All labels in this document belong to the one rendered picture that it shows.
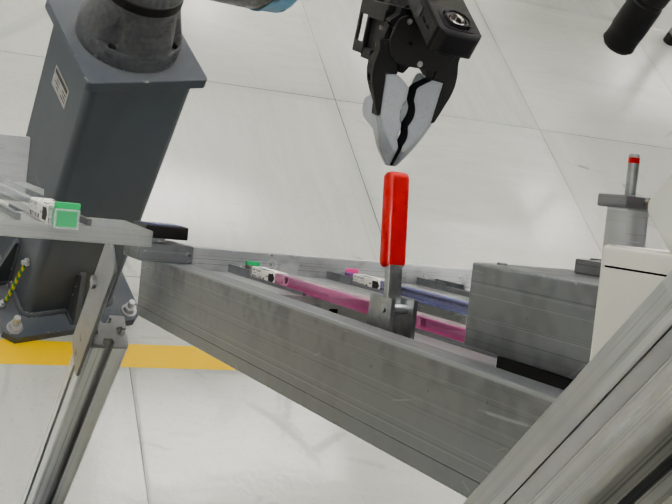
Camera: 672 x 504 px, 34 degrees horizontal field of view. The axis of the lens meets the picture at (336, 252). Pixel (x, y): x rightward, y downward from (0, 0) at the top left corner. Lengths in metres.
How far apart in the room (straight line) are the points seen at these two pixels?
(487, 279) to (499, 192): 2.07
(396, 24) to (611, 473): 0.70
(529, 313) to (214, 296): 0.37
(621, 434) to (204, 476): 1.49
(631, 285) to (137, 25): 1.15
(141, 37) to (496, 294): 1.03
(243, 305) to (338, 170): 1.66
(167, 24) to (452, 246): 1.08
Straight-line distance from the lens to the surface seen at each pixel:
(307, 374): 0.71
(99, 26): 1.57
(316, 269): 1.15
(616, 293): 0.49
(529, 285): 0.57
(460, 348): 0.70
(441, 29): 0.97
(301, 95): 2.62
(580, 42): 3.45
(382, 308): 0.68
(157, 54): 1.58
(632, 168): 0.61
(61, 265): 1.84
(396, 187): 0.69
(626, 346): 0.39
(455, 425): 0.55
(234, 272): 1.10
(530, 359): 0.57
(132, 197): 1.77
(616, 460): 0.39
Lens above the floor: 1.51
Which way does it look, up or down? 42 degrees down
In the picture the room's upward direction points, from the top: 30 degrees clockwise
